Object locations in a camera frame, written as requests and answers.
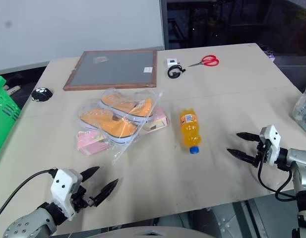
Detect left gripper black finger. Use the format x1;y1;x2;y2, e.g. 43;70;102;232
80;166;101;184
89;178;120;207

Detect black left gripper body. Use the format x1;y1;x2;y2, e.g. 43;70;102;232
69;185;92;214

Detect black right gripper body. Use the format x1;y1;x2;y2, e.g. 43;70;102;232
252;138;271;168

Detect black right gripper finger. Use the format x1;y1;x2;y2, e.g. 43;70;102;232
236;132;261;143
227;148;256;167

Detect green plastic basket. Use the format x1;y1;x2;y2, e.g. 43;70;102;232
0;75;22;162

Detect pink cardboard box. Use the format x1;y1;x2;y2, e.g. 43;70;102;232
76;130;111;157
142;108;169;135

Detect clear plastic shoe bag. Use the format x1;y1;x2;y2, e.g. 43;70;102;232
73;88;165;166

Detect orange canvas sneaker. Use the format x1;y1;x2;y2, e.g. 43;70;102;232
99;93;155;125
78;107;140;145

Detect orange soda bottle blue cap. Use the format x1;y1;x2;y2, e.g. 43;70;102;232
180;108;202;155

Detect grey rounded robot body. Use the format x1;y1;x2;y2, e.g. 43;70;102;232
100;225;219;238

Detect black round pouch white print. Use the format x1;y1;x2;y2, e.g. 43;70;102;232
31;87;55;103

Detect wooden framed grey board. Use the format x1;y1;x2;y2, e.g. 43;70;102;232
62;49;159;92

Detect white power strip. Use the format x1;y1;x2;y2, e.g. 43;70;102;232
3;85;21;95

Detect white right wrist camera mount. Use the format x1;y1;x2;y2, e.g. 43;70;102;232
259;124;283;166

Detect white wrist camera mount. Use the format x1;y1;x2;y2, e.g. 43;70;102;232
50;169;83;222
259;124;283;166

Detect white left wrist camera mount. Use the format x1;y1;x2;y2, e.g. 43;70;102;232
50;169;83;222

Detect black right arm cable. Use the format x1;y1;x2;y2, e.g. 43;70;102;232
257;158;298;202

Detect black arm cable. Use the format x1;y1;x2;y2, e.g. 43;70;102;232
257;158;298;202
0;168;57;219

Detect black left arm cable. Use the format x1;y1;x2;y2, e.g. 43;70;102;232
0;168;57;219

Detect metal table frame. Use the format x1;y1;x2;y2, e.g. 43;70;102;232
206;200;300;238

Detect red handled scissors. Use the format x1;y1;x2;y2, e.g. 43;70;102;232
187;54;221;68

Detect coiled black usb cable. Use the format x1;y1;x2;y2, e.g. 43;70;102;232
167;64;186;80

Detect grey partition post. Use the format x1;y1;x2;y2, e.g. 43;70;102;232
159;0;169;51

